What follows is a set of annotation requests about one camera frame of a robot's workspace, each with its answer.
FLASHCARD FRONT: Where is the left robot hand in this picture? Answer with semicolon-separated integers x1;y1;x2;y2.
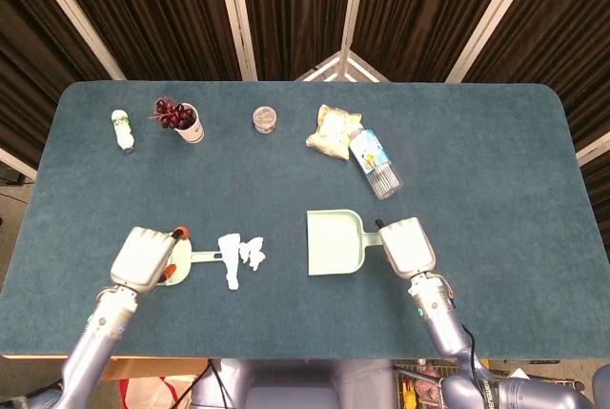
109;225;192;294

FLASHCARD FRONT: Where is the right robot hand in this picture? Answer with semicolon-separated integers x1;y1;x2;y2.
374;217;437;281

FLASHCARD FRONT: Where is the green hand broom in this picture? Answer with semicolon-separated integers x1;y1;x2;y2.
156;236;225;289

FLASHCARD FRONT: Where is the green dustpan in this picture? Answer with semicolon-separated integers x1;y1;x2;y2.
305;209;384;277

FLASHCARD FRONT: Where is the long white tissue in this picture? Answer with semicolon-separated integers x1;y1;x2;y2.
217;233;245;292

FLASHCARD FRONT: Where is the small white tissue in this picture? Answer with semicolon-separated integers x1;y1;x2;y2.
239;235;268;272

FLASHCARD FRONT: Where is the clear plastic bottle blue label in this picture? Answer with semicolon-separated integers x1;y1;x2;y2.
348;128;404;201

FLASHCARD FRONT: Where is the cardboard box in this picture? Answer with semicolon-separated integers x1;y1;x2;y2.
102;358;211;381

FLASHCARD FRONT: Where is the small white green-label bottle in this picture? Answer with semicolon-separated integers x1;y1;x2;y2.
111;109;136;154

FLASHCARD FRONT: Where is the red and white bag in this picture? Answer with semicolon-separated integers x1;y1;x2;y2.
118;374;199;409

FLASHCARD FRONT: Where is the white paper cup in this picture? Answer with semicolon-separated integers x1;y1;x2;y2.
173;102;207;145

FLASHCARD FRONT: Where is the blue felt table cover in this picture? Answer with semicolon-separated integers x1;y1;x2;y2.
0;79;600;361

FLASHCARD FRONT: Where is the yellow snack bag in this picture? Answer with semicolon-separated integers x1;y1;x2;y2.
305;103;362;160

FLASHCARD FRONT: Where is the red grape bunch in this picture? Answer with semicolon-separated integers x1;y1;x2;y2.
149;97;196;130

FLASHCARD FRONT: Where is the lavender robot torso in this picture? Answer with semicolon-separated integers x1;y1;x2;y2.
190;358;397;409

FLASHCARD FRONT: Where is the round clear silver-lid jar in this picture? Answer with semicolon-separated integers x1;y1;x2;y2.
252;105;279;134

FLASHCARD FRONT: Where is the dark brown curtain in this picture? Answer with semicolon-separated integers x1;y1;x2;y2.
0;0;610;219

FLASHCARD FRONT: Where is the wire basket cart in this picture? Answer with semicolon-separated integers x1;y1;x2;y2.
393;358;530;409

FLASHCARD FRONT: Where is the black torso cable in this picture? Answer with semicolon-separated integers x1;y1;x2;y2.
207;358;230;409

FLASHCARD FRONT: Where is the white partition post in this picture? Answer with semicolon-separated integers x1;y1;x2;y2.
445;0;547;84
21;0;128;81
295;0;387;82
213;0;259;82

